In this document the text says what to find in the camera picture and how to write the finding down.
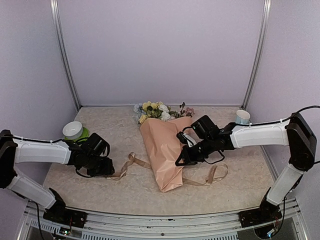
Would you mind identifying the aluminium frame post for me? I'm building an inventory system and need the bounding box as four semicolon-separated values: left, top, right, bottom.
50;0;82;111
241;0;272;110

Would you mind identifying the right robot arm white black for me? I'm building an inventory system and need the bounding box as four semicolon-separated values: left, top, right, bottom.
175;111;317;222

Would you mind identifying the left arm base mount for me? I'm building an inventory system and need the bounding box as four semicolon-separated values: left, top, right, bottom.
43;209;87;229

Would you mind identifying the tan satin ribbon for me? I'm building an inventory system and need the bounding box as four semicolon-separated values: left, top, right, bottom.
106;152;229;187

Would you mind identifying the front aluminium rail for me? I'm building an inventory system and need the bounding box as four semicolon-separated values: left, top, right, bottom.
23;198;301;240

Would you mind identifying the mauve bud fake flower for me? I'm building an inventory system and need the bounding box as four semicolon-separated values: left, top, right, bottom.
169;108;181;120

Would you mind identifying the white rose fake flower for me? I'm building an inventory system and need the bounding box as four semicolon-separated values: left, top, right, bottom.
158;104;171;122

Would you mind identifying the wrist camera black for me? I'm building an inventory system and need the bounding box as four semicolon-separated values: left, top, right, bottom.
176;115;221;147
78;133;110;161

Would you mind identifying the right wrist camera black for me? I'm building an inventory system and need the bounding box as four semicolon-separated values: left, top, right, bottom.
176;115;221;147

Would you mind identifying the blue hydrangea fake flower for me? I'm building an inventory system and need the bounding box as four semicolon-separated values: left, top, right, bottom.
133;103;143;121

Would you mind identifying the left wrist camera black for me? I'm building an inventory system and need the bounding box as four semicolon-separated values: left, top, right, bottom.
78;133;110;161

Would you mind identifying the beige wrapping paper sheet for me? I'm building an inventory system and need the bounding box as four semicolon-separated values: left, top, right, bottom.
140;116;192;193

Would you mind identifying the yellow rose fake flower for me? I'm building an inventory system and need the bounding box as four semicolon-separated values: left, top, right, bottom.
138;101;163;124

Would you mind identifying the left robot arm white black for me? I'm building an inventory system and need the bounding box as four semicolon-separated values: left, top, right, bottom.
0;130;115;223

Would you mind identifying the white bowl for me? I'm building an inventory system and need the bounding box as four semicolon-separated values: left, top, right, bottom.
62;121;83;140

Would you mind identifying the right aluminium frame post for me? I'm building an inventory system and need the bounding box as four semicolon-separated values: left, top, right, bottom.
241;0;272;110

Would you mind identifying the light blue mug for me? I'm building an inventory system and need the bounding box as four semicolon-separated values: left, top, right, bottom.
235;109;251;125

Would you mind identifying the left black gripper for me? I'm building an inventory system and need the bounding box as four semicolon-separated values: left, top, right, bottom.
84;154;115;177

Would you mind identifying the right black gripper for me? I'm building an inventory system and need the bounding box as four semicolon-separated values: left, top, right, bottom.
175;136;215;166

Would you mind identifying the pink fake flower stem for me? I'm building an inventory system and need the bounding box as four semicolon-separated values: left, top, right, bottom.
178;102;195;117

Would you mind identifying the green plate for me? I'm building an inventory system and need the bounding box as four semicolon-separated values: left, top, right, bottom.
64;127;89;141

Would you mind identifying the left aluminium frame post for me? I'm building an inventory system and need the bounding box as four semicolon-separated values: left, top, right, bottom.
50;0;82;111

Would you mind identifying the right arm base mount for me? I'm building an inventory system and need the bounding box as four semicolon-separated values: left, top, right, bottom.
238;208;283;228

